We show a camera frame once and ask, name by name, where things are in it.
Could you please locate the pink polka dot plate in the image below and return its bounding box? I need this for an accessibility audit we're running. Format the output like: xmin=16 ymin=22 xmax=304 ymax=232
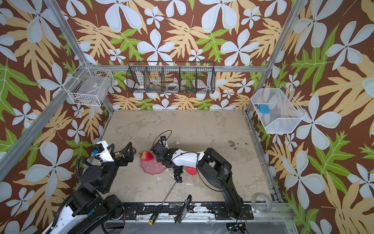
xmin=140 ymin=153 xmax=166 ymax=175

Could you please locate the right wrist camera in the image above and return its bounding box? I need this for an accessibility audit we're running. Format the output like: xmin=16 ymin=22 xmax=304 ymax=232
xmin=160 ymin=136 xmax=168 ymax=149

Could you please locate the black wire basket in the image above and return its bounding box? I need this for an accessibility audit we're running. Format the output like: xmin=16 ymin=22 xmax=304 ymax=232
xmin=125 ymin=61 xmax=216 ymax=94

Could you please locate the white wire basket left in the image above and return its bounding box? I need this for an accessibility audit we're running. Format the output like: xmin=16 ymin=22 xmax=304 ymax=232
xmin=65 ymin=64 xmax=114 ymax=106

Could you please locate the blue object in basket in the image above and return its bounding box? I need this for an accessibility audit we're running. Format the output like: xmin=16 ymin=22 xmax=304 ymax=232
xmin=256 ymin=104 xmax=270 ymax=114

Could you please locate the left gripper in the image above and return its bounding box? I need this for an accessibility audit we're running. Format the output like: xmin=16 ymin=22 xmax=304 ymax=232
xmin=102 ymin=142 xmax=133 ymax=192

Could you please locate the white wire basket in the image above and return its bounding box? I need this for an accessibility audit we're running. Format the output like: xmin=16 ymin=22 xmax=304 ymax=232
xmin=251 ymin=85 xmax=307 ymax=135
xmin=65 ymin=64 xmax=114 ymax=106

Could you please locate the black rod yellow tip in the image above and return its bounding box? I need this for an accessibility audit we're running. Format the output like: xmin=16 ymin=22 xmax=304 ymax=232
xmin=148 ymin=181 xmax=177 ymax=225

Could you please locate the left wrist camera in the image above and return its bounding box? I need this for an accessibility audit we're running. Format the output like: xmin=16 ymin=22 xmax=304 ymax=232
xmin=91 ymin=140 xmax=115 ymax=163

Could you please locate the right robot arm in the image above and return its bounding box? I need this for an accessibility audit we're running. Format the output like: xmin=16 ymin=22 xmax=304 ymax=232
xmin=151 ymin=141 xmax=243 ymax=219

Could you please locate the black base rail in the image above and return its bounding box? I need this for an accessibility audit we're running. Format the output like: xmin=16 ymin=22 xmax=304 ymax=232
xmin=116 ymin=201 xmax=255 ymax=220

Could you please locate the black grape bunch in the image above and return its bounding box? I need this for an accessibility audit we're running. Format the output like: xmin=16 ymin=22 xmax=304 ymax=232
xmin=172 ymin=166 xmax=183 ymax=183

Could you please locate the red strawberry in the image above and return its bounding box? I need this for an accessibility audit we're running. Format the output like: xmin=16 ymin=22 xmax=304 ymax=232
xmin=140 ymin=151 xmax=154 ymax=161

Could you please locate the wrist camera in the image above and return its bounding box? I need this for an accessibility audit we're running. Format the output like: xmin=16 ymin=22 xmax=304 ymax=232
xmin=91 ymin=140 xmax=115 ymax=163
xmin=160 ymin=136 xmax=168 ymax=149

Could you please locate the red apple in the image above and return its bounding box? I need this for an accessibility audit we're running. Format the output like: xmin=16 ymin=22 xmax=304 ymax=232
xmin=186 ymin=166 xmax=197 ymax=176

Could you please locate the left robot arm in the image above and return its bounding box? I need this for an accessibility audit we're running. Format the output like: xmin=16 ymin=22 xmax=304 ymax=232
xmin=44 ymin=141 xmax=135 ymax=234

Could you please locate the white wire basket right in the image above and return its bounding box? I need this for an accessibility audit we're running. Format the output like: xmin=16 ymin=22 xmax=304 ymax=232
xmin=251 ymin=85 xmax=307 ymax=135

